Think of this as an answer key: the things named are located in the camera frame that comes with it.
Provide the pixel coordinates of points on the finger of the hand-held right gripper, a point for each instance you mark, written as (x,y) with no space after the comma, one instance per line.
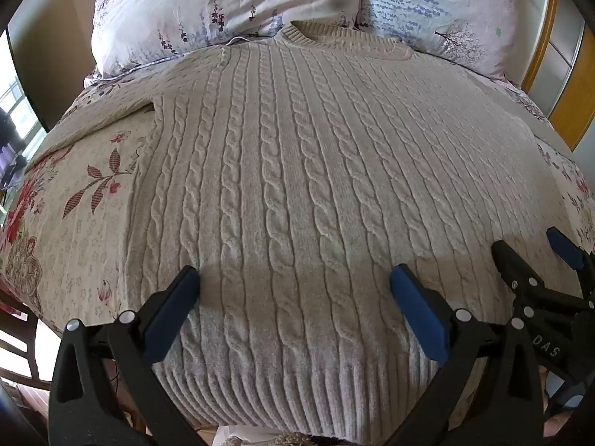
(509,260)
(565,246)

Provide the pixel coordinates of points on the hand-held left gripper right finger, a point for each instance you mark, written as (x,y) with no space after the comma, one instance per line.
(418,311)

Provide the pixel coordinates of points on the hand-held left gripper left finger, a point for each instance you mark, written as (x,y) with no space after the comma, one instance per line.
(173,304)

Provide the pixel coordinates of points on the floral bed sheet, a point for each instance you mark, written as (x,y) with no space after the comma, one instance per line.
(79,246)

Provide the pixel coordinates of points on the wooden chair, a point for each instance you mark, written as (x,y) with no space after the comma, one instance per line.
(23,334)

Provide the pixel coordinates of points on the window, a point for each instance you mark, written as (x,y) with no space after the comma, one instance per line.
(16,107)

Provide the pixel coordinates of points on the floral pillow with green star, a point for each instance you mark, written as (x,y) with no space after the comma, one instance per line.
(441,14)

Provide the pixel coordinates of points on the floral pillow with purple sprigs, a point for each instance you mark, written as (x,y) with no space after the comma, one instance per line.
(209,4)

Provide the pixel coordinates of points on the yellow wooden wardrobe frame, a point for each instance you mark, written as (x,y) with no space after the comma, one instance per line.
(565,79)

